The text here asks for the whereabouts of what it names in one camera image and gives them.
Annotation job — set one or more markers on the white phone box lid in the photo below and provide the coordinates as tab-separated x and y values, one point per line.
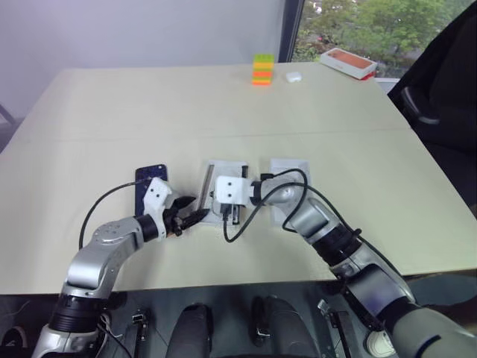
288	165

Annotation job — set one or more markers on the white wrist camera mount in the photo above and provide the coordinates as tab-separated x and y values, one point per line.
233	188
156	194

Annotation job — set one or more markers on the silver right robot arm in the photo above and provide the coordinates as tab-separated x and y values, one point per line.
316	220

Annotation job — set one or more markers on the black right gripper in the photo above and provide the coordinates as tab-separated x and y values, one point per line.
229	212

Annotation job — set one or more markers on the orange white phone box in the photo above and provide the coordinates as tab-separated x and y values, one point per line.
348	62

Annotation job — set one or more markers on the dark blue phone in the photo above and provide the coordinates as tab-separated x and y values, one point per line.
153	173

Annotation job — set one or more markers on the white earbuds case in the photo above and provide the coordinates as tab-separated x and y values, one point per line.
293	77

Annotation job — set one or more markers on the black office chair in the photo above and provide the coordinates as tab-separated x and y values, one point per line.
447	93

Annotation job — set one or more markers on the dark window frame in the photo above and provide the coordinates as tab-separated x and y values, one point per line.
292	30

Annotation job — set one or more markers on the white phone box base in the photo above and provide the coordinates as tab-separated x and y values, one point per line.
227	168

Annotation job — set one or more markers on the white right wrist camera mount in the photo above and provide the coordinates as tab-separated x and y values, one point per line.
233	188

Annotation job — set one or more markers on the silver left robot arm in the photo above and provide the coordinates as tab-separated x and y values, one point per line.
100	253

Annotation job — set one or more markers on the dark rounded shape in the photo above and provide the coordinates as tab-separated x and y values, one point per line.
192	332

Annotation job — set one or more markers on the green orange block stack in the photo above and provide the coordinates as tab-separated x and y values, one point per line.
263	71

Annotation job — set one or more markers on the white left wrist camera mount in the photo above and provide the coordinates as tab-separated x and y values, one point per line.
156	194

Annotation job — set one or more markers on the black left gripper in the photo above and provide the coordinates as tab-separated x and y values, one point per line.
173	220

